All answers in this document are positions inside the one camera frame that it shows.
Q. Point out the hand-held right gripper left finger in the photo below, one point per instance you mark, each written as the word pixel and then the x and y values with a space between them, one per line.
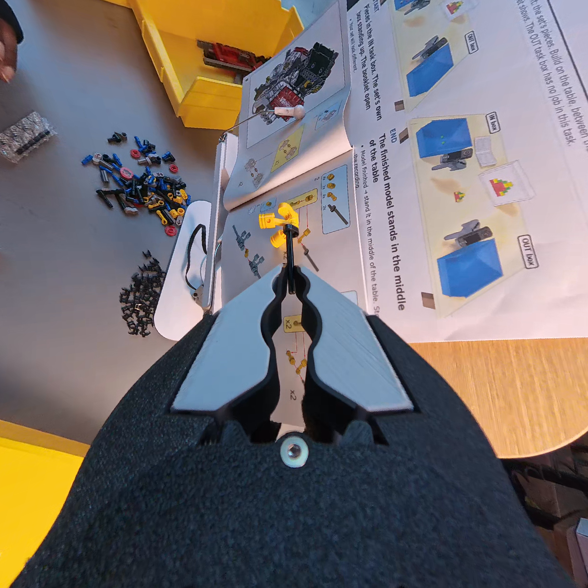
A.
pixel 229 358

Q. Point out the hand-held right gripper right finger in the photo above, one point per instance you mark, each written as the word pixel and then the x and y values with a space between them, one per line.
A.
pixel 353 363

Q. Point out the black axle with yellow connectors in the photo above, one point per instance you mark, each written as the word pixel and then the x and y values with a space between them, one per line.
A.
pixel 290 257

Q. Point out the grey desk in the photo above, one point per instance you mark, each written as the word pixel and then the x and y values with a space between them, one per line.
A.
pixel 69 367

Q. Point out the person's left hand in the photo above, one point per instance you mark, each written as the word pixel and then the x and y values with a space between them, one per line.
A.
pixel 5 55

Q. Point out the white book stand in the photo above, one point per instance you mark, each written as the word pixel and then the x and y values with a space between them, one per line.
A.
pixel 183 294

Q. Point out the open instruction booklet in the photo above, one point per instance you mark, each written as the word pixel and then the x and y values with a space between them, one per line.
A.
pixel 330 257

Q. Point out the pile of small black pins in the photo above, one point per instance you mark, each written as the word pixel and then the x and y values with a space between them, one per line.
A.
pixel 142 294

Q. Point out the pile of mixed small bricks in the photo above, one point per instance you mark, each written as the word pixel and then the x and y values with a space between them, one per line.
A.
pixel 138 183

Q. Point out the yellow plastic bin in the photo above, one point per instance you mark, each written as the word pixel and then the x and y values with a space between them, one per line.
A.
pixel 32 496
pixel 183 27

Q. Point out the white instruction poster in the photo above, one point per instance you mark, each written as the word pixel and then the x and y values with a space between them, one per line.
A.
pixel 459 138

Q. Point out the clear plastic parts bag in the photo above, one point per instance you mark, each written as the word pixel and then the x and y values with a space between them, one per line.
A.
pixel 27 135

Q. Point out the red and black beam assembly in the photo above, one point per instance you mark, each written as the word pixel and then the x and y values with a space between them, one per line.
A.
pixel 229 55

